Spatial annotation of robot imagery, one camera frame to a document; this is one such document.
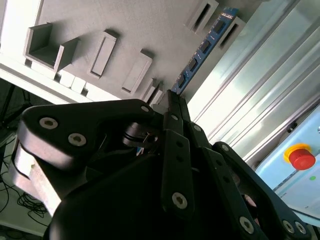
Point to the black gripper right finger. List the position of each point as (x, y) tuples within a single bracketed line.
[(225, 180)]

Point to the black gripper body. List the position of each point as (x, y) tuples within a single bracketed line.
[(112, 205)]

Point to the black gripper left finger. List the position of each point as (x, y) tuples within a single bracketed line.
[(75, 117)]

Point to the blue RAM stick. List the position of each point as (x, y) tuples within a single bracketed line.
[(207, 45)]

